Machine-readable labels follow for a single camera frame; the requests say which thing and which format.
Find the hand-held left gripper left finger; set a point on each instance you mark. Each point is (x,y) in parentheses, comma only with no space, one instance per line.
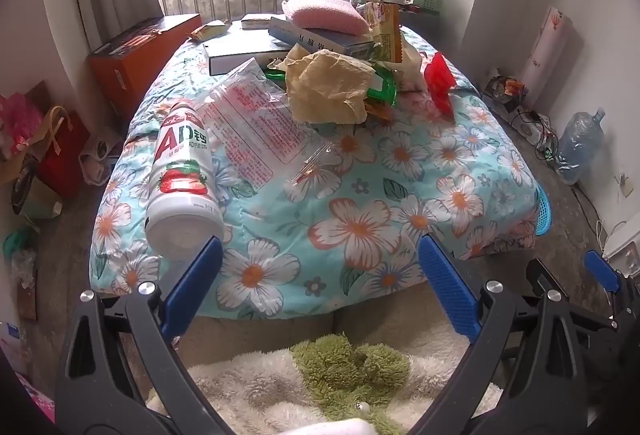
(192,285)

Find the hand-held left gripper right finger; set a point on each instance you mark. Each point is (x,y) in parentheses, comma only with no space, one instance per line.
(450,285)

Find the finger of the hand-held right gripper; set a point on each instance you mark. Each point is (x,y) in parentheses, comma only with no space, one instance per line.
(542,277)
(602,270)

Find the white strawberry drink bottle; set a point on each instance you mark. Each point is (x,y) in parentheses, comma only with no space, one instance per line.
(182,195)

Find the large green snack bag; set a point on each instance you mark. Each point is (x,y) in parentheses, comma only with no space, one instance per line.
(382,90)

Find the blue white medicine box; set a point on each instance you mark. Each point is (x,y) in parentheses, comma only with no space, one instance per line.
(310,37)

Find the blue plastic basket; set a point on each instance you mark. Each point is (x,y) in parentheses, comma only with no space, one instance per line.
(542,212)

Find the floral light blue blanket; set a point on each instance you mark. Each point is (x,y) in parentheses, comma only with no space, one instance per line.
(360,225)

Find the white green fleece garment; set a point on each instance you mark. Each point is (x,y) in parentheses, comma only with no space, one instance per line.
(240,385)

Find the large clear water jug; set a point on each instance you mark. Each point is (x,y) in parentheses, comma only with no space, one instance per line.
(580,145)

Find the white shopping bag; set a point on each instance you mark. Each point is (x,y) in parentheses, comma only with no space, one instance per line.
(97,165)

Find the white power strip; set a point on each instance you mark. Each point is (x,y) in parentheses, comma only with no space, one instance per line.
(520,125)

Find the clear red printed plastic bag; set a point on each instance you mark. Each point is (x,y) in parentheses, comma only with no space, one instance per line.
(245,130)

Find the small clear plastic wrapper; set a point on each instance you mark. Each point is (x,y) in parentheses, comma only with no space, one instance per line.
(312,172)

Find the green plastic bag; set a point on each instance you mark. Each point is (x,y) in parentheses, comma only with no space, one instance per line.
(17,240)

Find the red paper bag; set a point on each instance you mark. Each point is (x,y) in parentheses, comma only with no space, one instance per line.
(65,155)

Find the small printed box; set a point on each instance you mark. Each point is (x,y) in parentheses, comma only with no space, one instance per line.
(505,90)

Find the pink printed bag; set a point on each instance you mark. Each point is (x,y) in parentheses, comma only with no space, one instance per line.
(37,397)

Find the red plastic wrapper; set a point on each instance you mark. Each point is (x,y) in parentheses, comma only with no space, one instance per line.
(440,75)

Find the orange cardboard box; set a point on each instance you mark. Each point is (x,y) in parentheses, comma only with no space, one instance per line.
(145,65)

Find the white flower print roll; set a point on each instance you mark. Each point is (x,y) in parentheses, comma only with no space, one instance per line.
(545,50)

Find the crumpled tan paper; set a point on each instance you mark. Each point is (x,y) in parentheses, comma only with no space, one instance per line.
(325,85)

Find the pink plastic bag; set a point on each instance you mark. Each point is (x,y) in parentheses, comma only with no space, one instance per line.
(20,120)

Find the yellow green snack packet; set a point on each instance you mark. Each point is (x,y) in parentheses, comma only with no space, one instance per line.
(210,30)

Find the orange snack packet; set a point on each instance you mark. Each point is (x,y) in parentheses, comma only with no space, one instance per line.
(385,30)

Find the small white box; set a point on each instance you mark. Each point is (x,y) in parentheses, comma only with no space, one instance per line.
(255,21)

